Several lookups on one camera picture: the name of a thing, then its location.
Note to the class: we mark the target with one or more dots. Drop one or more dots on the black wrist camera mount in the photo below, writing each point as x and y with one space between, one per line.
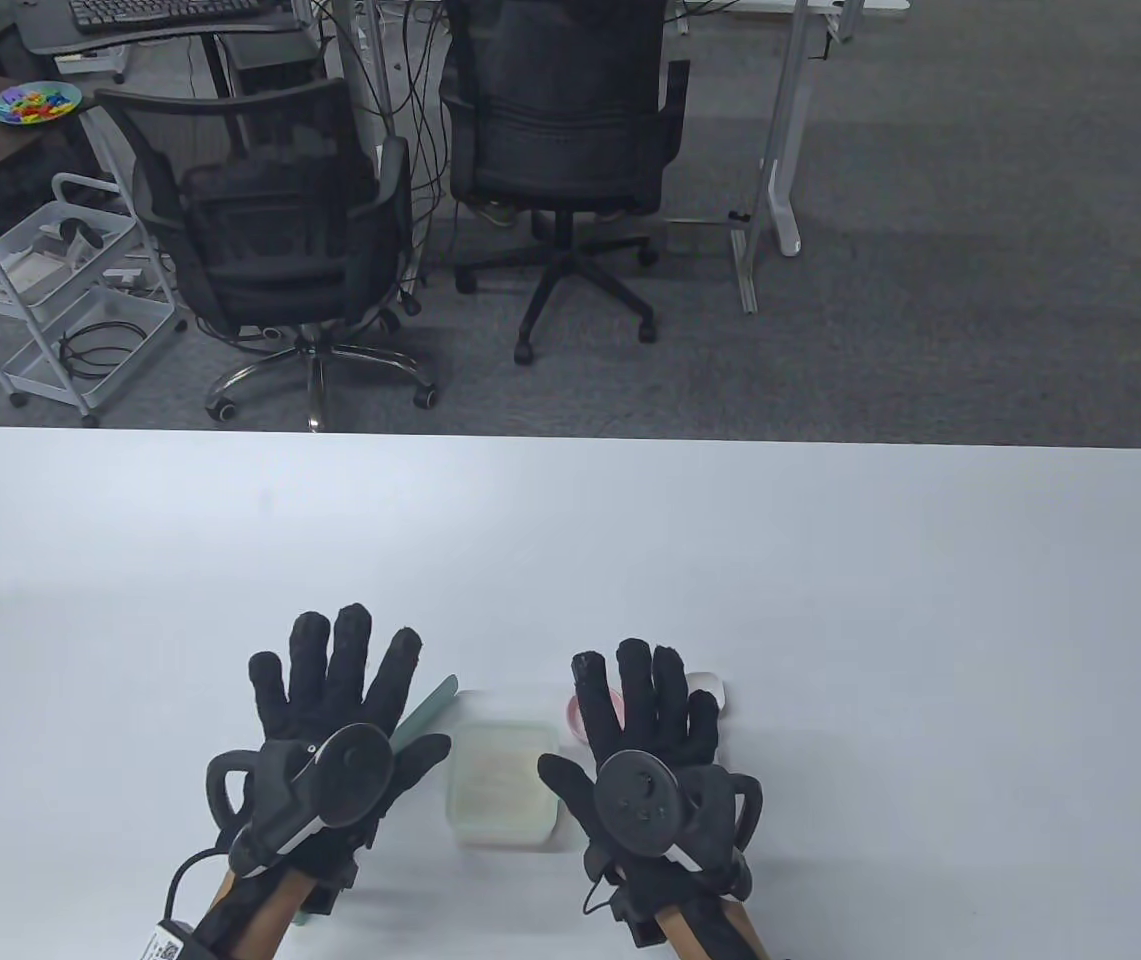
630 915
330 890

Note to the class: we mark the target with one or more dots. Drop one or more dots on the black mesh office chair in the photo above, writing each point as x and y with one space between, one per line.
270 230

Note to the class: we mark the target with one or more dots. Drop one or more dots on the person's right hand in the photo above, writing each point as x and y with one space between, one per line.
645 710

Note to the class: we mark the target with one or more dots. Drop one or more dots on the white sugar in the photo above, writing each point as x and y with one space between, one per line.
505 825

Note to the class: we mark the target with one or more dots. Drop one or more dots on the mint green dessert spatula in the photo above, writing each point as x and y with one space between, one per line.
430 708

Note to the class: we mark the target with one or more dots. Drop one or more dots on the black padded office chair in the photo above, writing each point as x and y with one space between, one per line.
555 120

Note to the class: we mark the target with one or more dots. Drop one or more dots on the person's left hand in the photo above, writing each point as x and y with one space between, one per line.
330 680

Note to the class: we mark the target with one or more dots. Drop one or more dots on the white plastic coffee spoon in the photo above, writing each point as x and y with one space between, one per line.
710 688

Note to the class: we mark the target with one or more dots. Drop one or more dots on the grey floor socket box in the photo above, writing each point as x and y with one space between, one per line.
698 237

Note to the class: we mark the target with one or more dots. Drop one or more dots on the green plate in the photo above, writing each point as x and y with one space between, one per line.
70 100

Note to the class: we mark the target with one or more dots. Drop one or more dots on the white rolling cart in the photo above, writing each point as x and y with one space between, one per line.
30 362

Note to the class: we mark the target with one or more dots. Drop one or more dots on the black keyboard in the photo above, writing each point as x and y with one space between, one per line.
160 10

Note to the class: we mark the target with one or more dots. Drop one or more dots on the person's right forearm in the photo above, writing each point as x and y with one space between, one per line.
705 925

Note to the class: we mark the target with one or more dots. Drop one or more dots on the black desk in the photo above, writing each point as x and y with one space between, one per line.
60 35

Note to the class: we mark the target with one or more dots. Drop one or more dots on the black computer tower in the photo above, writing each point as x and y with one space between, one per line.
270 65

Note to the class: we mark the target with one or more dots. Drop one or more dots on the white desk frame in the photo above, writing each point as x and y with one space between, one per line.
780 130

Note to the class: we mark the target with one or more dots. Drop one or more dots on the clear plastic sugar container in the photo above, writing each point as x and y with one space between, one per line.
500 835

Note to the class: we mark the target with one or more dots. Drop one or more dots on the pile of colourful blocks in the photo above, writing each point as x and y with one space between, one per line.
30 104

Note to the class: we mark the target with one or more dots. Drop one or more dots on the person's left forearm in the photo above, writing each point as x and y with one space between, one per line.
260 915

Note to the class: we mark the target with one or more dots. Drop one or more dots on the black box with white label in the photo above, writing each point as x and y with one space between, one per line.
170 943

